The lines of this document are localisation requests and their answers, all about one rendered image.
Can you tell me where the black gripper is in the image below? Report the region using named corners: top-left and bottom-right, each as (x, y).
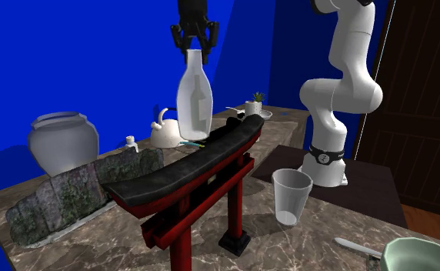
top-left (169, 0), bottom-right (221, 65)

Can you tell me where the clear white glass bottle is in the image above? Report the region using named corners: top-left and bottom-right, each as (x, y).
top-left (175, 49), bottom-right (214, 142)

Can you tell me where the small plant in white pot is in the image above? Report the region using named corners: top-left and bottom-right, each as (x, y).
top-left (244, 91), bottom-right (267, 118)

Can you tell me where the white kettle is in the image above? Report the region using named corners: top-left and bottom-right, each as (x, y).
top-left (150, 107), bottom-right (186, 149)

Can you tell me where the blue and yellow pen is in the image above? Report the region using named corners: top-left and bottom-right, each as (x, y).
top-left (179, 140), bottom-right (206, 149)

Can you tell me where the small white bottle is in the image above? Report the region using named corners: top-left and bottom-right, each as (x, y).
top-left (125, 135), bottom-right (140, 153)

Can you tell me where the red and black torii gate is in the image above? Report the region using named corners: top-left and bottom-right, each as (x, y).
top-left (101, 113), bottom-right (265, 271)

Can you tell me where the round white jar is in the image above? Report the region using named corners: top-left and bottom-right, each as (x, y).
top-left (27, 111), bottom-right (101, 178)

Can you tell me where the clear drinking glass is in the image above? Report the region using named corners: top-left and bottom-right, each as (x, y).
top-left (272, 168), bottom-right (314, 228)

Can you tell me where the dark robot stand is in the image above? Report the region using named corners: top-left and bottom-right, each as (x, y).
top-left (251, 144), bottom-right (408, 229)

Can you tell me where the dark brown door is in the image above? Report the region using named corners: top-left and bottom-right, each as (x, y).
top-left (354, 0), bottom-right (440, 221)

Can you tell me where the silver knife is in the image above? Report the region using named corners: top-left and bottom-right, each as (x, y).
top-left (333, 236), bottom-right (385, 260)

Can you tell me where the pale green bowl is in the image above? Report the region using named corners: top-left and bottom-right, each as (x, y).
top-left (379, 236), bottom-right (440, 271)

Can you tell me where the mossy stone wall piece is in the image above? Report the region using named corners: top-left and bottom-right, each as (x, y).
top-left (5, 146), bottom-right (165, 247)

